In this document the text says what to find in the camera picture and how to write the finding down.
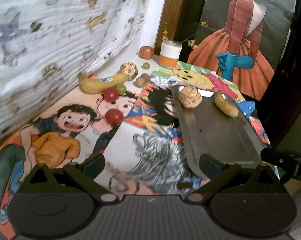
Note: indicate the orange curtain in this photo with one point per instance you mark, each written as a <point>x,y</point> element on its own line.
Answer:
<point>240,42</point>

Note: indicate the green grape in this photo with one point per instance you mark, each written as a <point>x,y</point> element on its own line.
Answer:
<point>146,65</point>
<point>121,89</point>

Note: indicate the small brown round fruit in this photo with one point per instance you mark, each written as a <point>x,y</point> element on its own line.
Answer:
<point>144,76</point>
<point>139,82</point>

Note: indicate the red apple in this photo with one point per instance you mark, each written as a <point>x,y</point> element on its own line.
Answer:
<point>146,52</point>

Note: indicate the metal tray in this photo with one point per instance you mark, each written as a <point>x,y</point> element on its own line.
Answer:
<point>215,135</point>

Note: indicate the colourful anime poster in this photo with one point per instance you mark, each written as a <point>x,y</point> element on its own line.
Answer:
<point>155,120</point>

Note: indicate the round striped yellow fruit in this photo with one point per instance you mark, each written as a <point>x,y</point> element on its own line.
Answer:
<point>128,70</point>

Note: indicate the round brown cookie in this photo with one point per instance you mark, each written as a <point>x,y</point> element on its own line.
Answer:
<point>190,97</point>

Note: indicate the white cartoon printed blanket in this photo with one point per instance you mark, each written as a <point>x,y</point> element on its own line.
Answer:
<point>53,30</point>

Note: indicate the cartoon children poster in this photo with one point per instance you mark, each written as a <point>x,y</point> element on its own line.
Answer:
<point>55,150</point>

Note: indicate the lower red tomato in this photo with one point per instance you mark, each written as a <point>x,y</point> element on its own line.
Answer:
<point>114,116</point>

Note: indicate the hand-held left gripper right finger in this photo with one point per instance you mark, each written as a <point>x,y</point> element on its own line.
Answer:
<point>210,165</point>

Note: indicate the yellow bear poster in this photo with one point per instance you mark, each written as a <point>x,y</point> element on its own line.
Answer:
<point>190,76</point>

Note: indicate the red tomato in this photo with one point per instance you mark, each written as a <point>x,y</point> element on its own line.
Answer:
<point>114,116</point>
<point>111,95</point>

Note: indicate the yellow banana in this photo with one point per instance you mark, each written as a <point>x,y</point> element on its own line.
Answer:
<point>95,86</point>

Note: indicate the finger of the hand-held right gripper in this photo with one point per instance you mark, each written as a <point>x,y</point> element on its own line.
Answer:
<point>278,156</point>

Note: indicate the wooden door frame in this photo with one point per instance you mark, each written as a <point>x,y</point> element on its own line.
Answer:
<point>173,5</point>

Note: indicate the white and orange jar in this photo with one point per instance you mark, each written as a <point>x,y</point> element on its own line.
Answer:
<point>169,53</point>

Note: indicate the upper red tomato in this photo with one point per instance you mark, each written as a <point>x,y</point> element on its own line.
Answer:
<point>111,95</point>

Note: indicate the dried yellow flower sprigs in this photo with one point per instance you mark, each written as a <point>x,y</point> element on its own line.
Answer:
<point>165,33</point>

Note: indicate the oblong yellow fruit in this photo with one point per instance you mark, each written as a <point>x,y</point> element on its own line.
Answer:
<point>226,104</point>

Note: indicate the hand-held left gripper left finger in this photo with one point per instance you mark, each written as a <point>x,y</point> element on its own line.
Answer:
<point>93,165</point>

